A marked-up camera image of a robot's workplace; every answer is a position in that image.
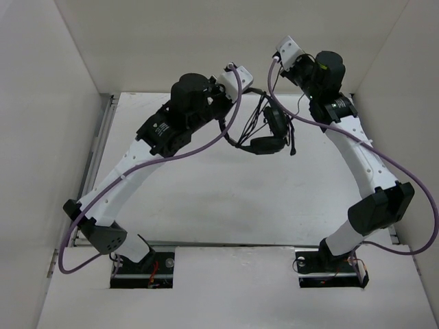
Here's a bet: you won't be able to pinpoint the black headphones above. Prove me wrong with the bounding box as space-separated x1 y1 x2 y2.
224 88 296 156

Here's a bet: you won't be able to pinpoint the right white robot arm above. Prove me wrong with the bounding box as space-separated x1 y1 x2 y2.
280 50 414 270

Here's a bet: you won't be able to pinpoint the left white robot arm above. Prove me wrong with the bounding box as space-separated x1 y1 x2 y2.
63 69 253 272

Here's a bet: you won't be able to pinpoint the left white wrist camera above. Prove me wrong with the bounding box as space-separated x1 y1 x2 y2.
217 63 254 103

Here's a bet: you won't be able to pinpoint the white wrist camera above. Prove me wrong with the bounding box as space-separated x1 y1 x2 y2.
217 63 254 103
275 36 305 71

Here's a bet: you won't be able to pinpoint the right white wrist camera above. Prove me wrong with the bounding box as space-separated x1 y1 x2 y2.
275 36 305 71

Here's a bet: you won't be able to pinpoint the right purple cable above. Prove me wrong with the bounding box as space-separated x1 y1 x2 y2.
267 58 439 256

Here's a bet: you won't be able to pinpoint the purple cable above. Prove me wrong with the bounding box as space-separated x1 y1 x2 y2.
58 65 244 274
267 58 439 256

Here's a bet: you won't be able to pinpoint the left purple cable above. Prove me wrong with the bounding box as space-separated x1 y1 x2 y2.
58 65 244 274

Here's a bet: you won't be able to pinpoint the left aluminium rail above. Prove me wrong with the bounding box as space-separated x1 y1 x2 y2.
46 94 119 278

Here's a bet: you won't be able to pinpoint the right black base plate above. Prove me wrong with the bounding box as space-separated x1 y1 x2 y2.
292 249 370 289

